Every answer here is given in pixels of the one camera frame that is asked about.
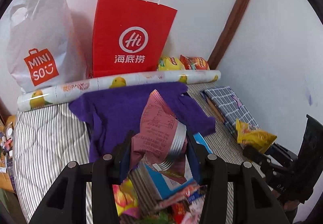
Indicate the orange chips bag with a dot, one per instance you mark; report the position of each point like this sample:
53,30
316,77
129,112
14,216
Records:
194,63

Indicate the small yellow snack packet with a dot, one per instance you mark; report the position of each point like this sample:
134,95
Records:
248,134

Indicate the red paper shopping bag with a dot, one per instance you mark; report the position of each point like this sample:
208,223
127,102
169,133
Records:
129,36

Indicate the blue tissue pack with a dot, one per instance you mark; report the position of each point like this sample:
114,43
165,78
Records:
163,185

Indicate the rolled lemon-print paper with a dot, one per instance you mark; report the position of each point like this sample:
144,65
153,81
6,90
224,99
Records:
70,91

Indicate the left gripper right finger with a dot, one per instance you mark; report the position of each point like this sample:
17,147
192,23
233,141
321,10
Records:
253,201

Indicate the yellow chips bag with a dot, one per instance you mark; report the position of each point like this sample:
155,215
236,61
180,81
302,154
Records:
170,64

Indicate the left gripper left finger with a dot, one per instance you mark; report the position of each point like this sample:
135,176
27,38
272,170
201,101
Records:
65,201

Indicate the white Miniso plastic bag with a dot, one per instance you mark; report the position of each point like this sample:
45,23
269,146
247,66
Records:
43,49

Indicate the purple towel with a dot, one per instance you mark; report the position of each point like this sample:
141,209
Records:
111,113

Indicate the striped grey mattress cover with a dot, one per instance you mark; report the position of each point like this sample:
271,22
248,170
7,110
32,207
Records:
47,139

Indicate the dark pink snack packet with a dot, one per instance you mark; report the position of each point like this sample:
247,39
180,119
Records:
159,130

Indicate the brown wooden door frame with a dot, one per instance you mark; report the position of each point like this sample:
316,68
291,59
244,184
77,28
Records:
228,32

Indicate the red foil candy wrapper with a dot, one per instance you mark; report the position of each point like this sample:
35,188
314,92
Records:
177,197

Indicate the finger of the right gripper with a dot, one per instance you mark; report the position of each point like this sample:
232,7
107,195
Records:
254,155

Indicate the pink yellow snack bag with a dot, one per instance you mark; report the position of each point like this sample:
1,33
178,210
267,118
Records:
126,199

